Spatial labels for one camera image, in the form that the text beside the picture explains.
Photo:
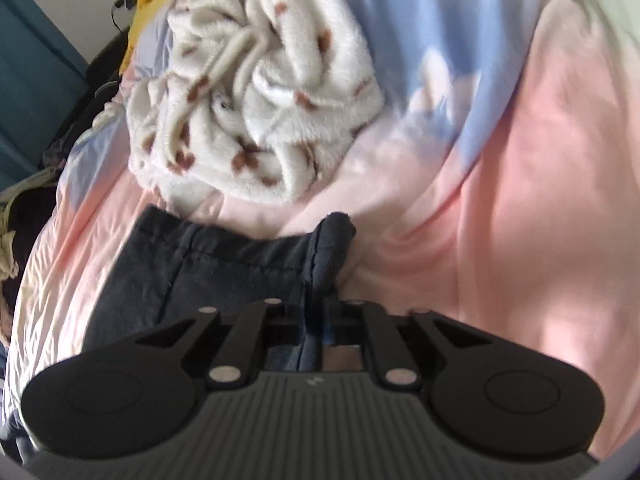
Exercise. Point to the white fleece brown spotted blanket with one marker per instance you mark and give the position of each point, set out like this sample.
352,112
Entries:
260,100

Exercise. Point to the pile of clothes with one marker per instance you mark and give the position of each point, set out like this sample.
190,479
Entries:
25,208

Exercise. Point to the pastel pink blue bed sheet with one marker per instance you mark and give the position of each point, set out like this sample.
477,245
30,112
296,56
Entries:
500,187

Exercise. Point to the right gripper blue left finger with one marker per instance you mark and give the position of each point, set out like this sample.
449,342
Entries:
302,344

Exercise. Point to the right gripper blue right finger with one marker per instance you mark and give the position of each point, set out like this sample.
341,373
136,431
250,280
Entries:
328,336

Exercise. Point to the black shorts garment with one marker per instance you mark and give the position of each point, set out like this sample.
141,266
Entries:
170,268

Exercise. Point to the teal curtain right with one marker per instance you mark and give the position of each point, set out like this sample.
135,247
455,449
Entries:
42,77

